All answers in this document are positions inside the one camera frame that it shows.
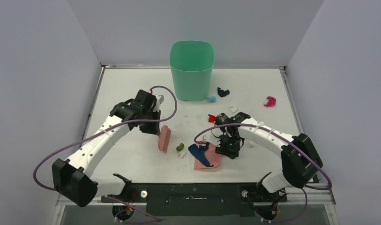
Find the light blue paper scrap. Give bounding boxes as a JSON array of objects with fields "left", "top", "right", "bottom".
[{"left": 206, "top": 96, "right": 217, "bottom": 103}]

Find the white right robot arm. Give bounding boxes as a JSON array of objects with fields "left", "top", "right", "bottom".
[{"left": 203, "top": 112, "right": 323, "bottom": 201}]

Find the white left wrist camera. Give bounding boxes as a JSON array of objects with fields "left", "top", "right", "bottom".
[{"left": 155, "top": 95, "right": 164, "bottom": 108}]

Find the black paper scrap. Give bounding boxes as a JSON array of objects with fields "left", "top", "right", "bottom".
[{"left": 217, "top": 87, "right": 230, "bottom": 98}]

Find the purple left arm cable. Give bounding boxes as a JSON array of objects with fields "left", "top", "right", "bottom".
[{"left": 32, "top": 85, "right": 179, "bottom": 225}]

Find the red paper scrap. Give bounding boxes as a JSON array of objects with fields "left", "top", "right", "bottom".
[{"left": 208, "top": 114, "right": 217, "bottom": 123}]

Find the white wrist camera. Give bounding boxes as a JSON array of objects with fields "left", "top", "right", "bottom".
[
  {"left": 202, "top": 133, "right": 222, "bottom": 148},
  {"left": 155, "top": 95, "right": 164, "bottom": 108}
]

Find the white paper scrap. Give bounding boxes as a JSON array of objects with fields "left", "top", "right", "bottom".
[{"left": 229, "top": 106, "right": 238, "bottom": 113}]

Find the long dark blue paper scrap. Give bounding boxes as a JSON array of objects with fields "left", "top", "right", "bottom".
[{"left": 188, "top": 143, "right": 214, "bottom": 169}]

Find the pink dustpan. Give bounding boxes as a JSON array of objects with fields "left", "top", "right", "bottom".
[{"left": 194, "top": 144, "right": 222, "bottom": 170}]

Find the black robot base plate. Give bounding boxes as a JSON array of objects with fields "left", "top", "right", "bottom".
[{"left": 115, "top": 183, "right": 287, "bottom": 217}]

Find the magenta paper scrap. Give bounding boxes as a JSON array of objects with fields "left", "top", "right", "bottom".
[{"left": 263, "top": 96, "right": 276, "bottom": 107}]

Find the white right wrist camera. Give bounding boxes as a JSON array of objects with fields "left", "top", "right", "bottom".
[{"left": 202, "top": 133, "right": 222, "bottom": 148}]

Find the green plastic waste bin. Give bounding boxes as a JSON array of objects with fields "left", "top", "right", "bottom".
[{"left": 169, "top": 40, "right": 215, "bottom": 101}]

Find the pink hand brush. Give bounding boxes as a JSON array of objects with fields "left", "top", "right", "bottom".
[{"left": 158, "top": 125, "right": 172, "bottom": 153}]

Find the green paper scrap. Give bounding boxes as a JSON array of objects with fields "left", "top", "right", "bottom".
[{"left": 176, "top": 143, "right": 185, "bottom": 152}]

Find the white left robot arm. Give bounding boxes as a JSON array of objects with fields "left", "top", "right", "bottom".
[{"left": 52, "top": 90, "right": 164, "bottom": 207}]

